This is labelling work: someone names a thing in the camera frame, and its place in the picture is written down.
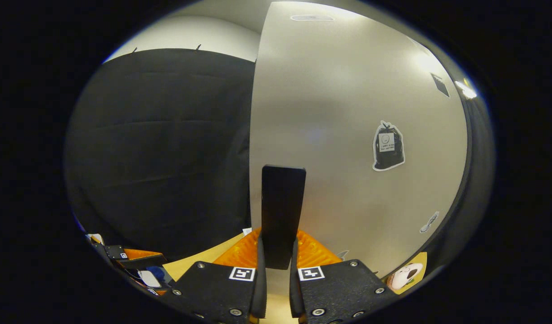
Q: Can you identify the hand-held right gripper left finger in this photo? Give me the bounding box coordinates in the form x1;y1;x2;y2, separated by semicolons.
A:
157;227;267;324

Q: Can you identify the white and blue coaster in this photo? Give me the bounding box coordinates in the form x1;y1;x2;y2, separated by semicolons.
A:
139;265;173;289

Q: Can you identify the small ceiling light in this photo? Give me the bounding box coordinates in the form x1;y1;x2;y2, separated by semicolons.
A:
455;80;478;100

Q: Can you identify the grey cabinet door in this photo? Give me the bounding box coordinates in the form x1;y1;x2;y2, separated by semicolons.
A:
249;1;469;279

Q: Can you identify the black door handle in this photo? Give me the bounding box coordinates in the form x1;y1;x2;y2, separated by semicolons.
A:
261;165;307;270

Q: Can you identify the black backdrop cloth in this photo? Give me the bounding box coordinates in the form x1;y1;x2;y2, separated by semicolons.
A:
64;49;496;275

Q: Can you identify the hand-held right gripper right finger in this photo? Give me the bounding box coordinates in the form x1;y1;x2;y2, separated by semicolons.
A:
289;229;399;324

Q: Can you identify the white face figure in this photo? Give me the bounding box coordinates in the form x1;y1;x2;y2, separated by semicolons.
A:
386;262;424;291

